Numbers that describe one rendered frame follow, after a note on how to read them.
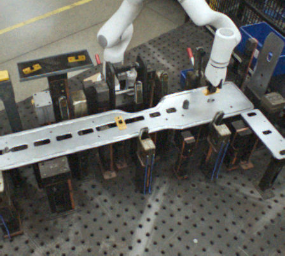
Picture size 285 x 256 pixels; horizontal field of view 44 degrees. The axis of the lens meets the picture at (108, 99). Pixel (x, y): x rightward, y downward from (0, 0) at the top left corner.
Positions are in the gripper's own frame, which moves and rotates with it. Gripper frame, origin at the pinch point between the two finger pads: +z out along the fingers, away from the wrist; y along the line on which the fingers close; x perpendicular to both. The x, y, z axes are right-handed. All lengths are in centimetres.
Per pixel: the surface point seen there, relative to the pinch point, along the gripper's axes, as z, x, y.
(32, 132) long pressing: 9, -88, -8
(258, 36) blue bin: 3, 50, -33
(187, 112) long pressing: 9.2, -13.6, 3.5
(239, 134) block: 11.4, 4.0, 22.3
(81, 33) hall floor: 109, -13, -230
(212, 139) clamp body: 12.9, -8.5, 19.7
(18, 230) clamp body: 37, -103, 23
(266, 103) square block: 5.9, 23.3, 12.8
